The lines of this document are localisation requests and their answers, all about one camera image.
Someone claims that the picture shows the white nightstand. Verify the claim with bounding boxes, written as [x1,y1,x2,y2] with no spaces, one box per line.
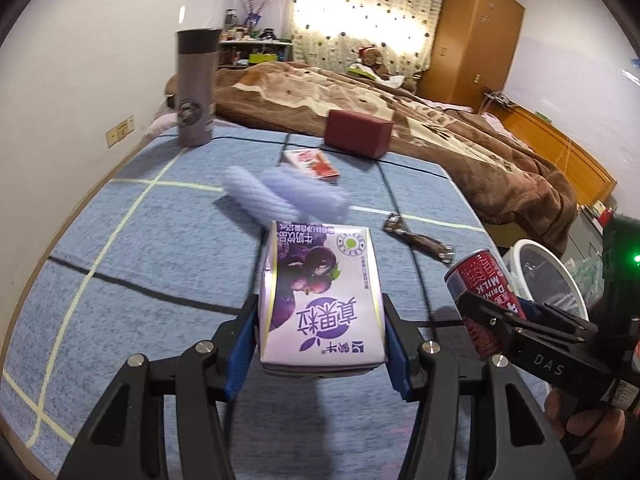
[577,200,616,261]

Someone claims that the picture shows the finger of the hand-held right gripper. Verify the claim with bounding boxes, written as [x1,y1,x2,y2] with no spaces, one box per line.
[517,299,600,342]
[457,290,616,406]

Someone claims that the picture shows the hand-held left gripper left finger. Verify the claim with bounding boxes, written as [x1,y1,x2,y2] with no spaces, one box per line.
[57,297,261,480]

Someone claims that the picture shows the wall socket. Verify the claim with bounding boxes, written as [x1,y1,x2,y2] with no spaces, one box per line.
[106,116,136,148]

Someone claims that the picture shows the purple milk carton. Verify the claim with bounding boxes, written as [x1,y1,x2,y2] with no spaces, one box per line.
[257,220,388,376]

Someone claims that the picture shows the white foam net sleeve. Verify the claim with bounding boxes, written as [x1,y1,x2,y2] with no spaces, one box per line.
[223,165,351,222]

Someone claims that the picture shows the red and white carton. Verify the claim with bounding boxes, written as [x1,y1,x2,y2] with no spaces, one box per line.
[281,149,341,181]

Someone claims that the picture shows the white trash bin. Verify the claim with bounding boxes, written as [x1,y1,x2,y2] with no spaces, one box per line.
[501,239,591,321]

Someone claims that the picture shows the blue checked tablecloth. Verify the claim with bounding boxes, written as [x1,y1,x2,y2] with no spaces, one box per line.
[0,125,551,480]

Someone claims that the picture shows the purple dried branches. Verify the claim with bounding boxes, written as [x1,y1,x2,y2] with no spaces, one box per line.
[231,0,283,26]

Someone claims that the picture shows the brown snack wrapper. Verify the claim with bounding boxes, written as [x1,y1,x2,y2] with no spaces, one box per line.
[383,214,454,264]

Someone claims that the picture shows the grey thermos tumbler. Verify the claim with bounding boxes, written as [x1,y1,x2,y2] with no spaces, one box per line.
[175,28,219,147]

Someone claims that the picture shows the bed with brown blanket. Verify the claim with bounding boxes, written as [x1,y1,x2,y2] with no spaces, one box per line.
[167,60,578,256]

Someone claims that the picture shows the person's right hand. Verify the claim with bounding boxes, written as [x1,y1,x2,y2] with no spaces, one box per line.
[544,385,628,466]

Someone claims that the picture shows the dotted curtain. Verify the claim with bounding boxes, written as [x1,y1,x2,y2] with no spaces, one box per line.
[290,0,446,73]

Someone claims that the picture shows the dark red box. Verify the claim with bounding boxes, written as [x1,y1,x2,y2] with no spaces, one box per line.
[324,109,393,157]

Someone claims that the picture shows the clear plastic bag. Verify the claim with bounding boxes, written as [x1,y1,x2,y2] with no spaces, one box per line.
[570,255,606,306]

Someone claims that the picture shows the wooden headboard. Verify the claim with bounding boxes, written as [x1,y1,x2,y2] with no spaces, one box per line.
[482,92,618,206]

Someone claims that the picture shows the wooden wardrobe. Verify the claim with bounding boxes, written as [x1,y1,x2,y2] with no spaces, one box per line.
[417,0,526,111]

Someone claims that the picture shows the red drink can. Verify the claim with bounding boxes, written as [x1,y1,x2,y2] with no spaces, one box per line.
[444,249,528,361]

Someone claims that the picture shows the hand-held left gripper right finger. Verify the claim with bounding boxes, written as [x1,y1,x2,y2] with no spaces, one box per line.
[381,292,576,480]

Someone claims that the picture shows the brown teddy bear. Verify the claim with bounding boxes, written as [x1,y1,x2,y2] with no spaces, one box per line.
[359,46,391,81]

